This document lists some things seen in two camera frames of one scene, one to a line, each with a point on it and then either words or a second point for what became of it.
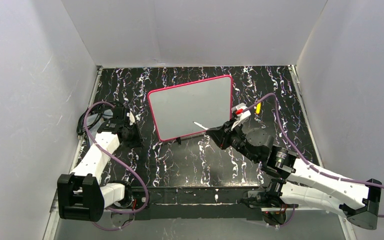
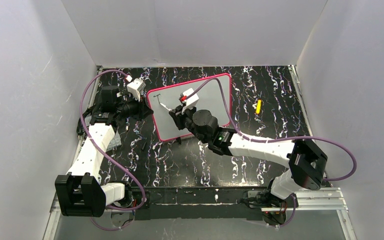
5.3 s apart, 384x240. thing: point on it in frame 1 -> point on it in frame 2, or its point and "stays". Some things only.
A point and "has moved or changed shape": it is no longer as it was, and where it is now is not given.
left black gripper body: [134, 135] -> [142, 108]
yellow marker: [258, 108] stays
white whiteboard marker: [201, 126] has moved or changed shape
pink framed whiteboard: [208, 102] stays
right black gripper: [227, 133] -> [179, 115]
